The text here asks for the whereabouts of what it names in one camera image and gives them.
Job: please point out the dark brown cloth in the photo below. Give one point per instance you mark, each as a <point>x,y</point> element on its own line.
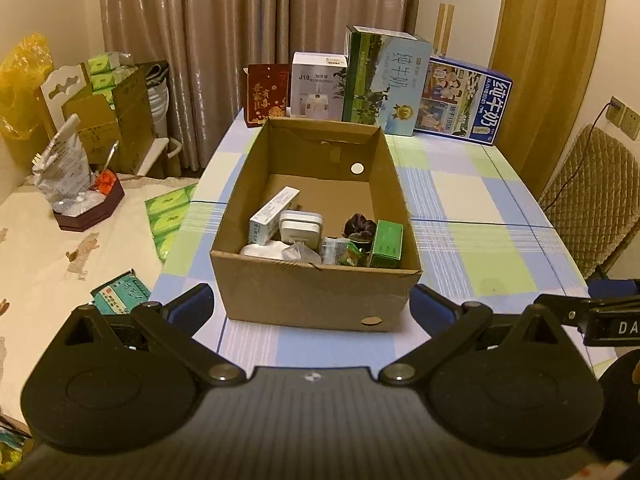
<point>360,225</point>

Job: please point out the teal printed packet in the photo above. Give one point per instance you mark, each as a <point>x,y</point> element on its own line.
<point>117,295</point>
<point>12,452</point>

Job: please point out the tall brown cardboard carton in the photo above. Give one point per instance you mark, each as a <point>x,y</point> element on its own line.
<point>132,120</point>

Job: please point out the beige shiny curtain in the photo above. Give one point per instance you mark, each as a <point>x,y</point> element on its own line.
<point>200,35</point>

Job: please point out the white power adapter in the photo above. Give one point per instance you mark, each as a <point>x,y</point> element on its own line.
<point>300,232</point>

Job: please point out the green tissue pack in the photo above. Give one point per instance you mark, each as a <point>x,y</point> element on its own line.
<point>166,247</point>
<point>170,199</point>
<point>167,224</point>

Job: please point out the thin wooden stick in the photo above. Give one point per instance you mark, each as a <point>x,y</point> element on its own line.
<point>111,156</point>

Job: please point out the white plastic stand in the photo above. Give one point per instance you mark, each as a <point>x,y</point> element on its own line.
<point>155,152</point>

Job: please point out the white medicine box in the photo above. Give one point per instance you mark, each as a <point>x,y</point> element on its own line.
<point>272,215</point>

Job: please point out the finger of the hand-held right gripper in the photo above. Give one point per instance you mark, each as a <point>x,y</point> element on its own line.
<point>615,290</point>
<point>570,310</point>

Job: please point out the brown cardboard box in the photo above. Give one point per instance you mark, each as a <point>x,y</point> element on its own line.
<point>310,295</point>

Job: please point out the white towel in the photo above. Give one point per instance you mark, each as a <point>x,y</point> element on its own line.
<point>260,250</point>

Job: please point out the dark red wooden tray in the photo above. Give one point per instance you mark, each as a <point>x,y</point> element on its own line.
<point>90,212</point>

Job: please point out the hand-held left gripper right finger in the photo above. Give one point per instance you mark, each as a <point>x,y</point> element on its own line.
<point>432,307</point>

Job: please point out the grey sachet strip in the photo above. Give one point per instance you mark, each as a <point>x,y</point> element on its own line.
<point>332,250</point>

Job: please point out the blue milk carton box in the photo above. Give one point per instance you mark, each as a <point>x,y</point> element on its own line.
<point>465,105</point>

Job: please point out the white humidifier box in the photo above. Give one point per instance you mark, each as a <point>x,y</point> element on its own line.
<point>315,90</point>

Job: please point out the green candy wrapper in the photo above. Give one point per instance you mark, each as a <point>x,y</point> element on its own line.
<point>356,255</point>

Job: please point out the red gift box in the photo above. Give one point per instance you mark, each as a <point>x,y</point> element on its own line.
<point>265,95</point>

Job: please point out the striped shopping bag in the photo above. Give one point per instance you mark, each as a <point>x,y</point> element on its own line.
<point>157,105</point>

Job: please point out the green small box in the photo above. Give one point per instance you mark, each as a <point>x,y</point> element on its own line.
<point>387,242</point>

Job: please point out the wooden slat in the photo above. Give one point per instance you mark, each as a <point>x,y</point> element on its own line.
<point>444,30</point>

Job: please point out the brown boxes with green packs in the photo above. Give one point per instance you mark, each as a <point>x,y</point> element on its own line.
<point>90,125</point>

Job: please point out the beige wall socket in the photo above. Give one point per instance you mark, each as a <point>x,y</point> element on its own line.
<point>631,125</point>
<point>616,117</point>

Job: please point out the yellow plastic bag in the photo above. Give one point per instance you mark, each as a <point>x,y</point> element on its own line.
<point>20,85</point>

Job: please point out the green milk carton box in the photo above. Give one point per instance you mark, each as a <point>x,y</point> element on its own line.
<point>385,85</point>

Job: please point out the silver plastic bag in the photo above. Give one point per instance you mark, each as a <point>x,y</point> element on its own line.
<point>65,170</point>

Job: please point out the cream printed cloth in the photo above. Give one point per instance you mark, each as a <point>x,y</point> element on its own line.
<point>50,270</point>

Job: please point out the chair with quilted cover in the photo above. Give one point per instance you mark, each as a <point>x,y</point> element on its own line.
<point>595,195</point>

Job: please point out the green tissue multipack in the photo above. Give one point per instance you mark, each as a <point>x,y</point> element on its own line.
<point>102,65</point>

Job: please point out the orange red decoration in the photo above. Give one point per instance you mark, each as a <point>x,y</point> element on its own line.
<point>107,182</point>

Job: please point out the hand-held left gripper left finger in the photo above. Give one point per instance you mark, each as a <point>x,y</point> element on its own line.
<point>192,307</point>

